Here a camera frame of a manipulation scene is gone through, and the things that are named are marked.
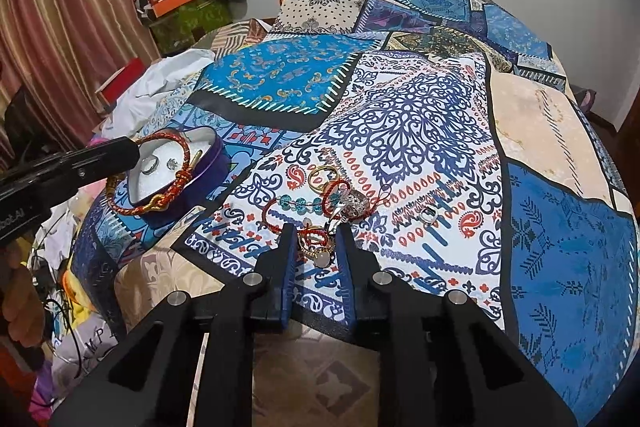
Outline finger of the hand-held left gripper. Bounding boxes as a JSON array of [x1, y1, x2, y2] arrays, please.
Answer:
[[70, 137, 141, 188]]

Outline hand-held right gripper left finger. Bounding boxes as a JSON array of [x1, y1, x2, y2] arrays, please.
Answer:
[[50, 224, 300, 427]]

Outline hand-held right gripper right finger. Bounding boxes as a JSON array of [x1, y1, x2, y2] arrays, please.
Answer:
[[336, 224, 577, 427]]

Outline gold ring with pale stone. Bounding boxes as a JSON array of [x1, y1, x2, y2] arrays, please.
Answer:
[[307, 249, 335, 270]]

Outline red braided bracelet gold clasp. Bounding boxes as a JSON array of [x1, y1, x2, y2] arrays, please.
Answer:
[[106, 131, 219, 214]]

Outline teal beaded red string bracelet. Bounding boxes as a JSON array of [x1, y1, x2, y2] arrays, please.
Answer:
[[261, 193, 323, 235]]

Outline silver owl pendant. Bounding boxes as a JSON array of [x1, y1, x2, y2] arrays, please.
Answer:
[[330, 188, 373, 225]]

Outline purple heart-shaped jewelry box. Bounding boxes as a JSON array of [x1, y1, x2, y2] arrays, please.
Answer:
[[107, 126, 232, 229]]

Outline person's left hand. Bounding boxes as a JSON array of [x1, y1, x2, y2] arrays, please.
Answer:
[[0, 252, 47, 339]]

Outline white cloth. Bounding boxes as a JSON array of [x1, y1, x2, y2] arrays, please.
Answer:
[[101, 48, 217, 130]]

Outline red box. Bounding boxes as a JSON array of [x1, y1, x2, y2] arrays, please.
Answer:
[[95, 58, 147, 106]]

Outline striped brown curtain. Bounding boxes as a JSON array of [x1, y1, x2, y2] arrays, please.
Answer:
[[0, 0, 163, 170]]

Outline green patterned box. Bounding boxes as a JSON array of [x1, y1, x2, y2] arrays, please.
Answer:
[[149, 0, 232, 56]]

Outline heap of colourful clothes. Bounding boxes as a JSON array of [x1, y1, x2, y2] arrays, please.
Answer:
[[20, 187, 128, 418]]

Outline patchwork printed blanket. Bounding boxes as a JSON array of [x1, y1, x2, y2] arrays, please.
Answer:
[[70, 0, 640, 427]]

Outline orange box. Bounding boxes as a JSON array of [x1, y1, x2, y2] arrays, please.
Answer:
[[149, 0, 197, 18]]

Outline beige patterned pillow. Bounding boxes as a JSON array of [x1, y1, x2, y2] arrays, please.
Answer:
[[276, 0, 383, 36]]

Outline thin red cord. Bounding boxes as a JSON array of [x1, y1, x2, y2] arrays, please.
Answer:
[[369, 184, 396, 214]]

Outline tangled black cables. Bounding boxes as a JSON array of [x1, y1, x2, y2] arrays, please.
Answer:
[[29, 232, 118, 380]]

